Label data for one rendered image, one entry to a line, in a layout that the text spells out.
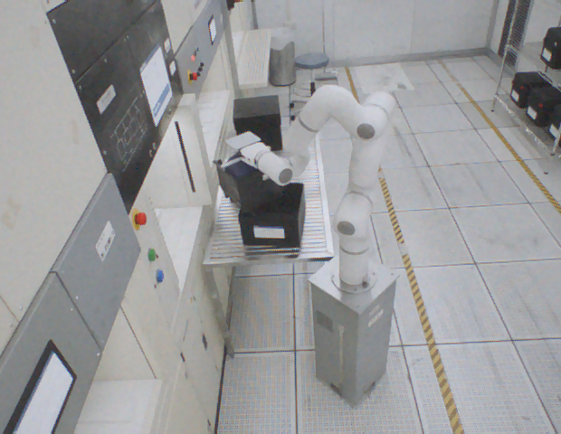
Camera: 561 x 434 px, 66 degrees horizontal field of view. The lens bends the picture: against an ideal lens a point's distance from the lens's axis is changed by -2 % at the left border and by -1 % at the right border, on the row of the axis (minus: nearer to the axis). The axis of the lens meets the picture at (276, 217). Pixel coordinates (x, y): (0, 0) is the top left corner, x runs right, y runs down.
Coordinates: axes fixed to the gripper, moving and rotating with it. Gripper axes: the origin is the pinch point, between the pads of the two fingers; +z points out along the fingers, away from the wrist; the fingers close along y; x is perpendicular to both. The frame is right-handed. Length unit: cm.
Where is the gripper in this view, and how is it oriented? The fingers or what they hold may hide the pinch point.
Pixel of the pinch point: (243, 145)
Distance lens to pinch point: 185.9
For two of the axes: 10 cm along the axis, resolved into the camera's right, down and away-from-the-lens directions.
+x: -1.0, -7.8, -6.2
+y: 8.4, -4.0, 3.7
